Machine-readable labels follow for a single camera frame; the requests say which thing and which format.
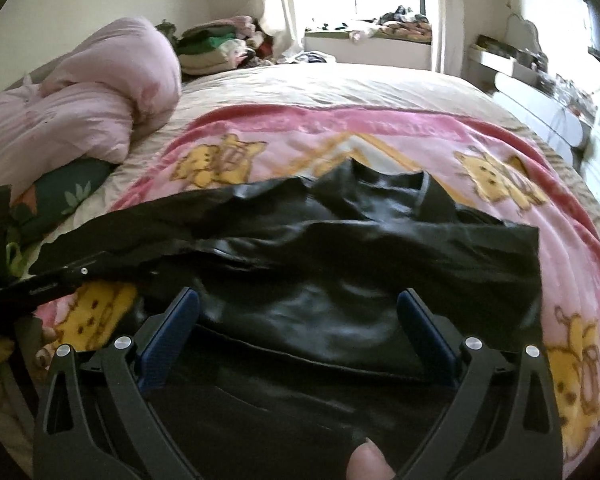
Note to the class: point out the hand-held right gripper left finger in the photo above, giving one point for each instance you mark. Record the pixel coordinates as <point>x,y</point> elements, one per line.
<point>172,330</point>

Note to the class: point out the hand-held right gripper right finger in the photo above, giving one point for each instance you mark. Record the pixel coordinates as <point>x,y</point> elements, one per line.
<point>425,330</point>

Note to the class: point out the black leather jacket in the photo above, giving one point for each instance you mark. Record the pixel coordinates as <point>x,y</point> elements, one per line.
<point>305,270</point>

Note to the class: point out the pile of folded clothes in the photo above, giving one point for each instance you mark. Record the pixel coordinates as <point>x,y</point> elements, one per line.
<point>210,50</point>

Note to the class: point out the clothes heap on windowsill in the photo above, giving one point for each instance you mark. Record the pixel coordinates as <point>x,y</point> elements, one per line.
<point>405,22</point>

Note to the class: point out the person's left hand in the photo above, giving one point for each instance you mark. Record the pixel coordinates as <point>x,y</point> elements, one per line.
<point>45,347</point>

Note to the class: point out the green floral pillow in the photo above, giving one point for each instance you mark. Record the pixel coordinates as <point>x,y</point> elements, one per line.
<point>65,195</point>

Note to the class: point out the pink quilt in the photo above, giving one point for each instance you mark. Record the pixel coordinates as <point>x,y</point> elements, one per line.
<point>80,95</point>

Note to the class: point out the pink cartoon printed blanket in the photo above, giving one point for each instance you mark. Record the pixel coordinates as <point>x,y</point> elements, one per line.
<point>380,135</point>

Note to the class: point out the white rounded table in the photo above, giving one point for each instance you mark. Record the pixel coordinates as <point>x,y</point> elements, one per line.
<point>535,105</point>

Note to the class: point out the bed with beige sheet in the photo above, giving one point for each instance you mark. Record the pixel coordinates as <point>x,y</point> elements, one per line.
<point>330,85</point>

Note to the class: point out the group of cosmetic bottles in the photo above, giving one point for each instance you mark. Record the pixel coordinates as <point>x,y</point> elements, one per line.
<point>567,92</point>

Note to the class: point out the white window bench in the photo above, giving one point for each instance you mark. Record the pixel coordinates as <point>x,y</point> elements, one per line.
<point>380,52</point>

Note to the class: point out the white vanity shelf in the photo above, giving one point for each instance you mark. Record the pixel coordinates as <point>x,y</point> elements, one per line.
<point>510,55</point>

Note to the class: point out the black and white cloth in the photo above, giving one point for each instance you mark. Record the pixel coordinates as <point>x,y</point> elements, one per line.
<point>312,56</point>

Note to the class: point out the white curtain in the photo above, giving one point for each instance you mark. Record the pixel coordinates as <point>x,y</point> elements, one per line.
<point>446,15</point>
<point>280,5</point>

